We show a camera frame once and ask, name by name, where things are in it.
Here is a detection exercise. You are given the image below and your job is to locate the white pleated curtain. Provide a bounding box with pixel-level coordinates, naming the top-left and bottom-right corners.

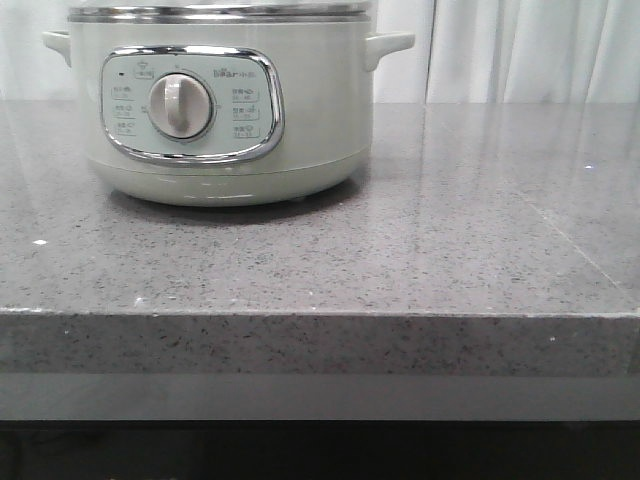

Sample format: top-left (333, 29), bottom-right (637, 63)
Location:
top-left (1, 1), bottom-right (639, 104)

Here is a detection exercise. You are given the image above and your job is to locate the glass lid with steel rim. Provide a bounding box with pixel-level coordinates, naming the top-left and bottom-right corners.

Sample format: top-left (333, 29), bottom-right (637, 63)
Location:
top-left (67, 1), bottom-right (372, 25)

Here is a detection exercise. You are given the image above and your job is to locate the pale green electric cooking pot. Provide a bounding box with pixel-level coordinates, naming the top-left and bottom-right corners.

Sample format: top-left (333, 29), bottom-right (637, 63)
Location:
top-left (65, 21), bottom-right (415, 207)

